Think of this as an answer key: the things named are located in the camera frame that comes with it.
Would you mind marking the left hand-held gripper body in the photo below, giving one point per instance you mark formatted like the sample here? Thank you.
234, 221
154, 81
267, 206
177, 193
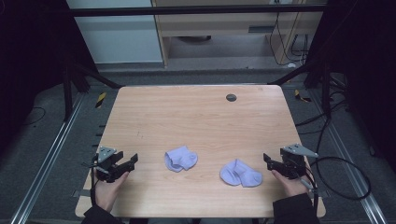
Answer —
107, 160

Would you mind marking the aluminium floor rail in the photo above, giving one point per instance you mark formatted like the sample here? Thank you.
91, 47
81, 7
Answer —
46, 161
348, 161

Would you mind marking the white cabinet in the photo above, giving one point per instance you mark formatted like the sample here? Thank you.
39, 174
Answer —
120, 34

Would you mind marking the black horizontal frame bar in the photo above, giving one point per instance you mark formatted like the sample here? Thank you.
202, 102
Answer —
193, 11

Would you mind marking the person's right hand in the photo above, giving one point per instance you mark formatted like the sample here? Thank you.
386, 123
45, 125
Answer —
291, 185

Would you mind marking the person's left hand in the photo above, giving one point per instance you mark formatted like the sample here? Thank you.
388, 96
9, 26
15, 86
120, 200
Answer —
107, 191

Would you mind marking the black metal stand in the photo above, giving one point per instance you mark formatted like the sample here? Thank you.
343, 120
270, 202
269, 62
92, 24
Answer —
70, 84
320, 77

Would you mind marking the yellow black striped tape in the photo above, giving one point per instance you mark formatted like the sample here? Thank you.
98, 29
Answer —
301, 96
100, 100

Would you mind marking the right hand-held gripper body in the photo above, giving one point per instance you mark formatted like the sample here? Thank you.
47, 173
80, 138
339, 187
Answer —
294, 161

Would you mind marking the lavender sock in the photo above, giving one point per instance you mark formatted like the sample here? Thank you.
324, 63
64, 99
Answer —
241, 174
180, 158

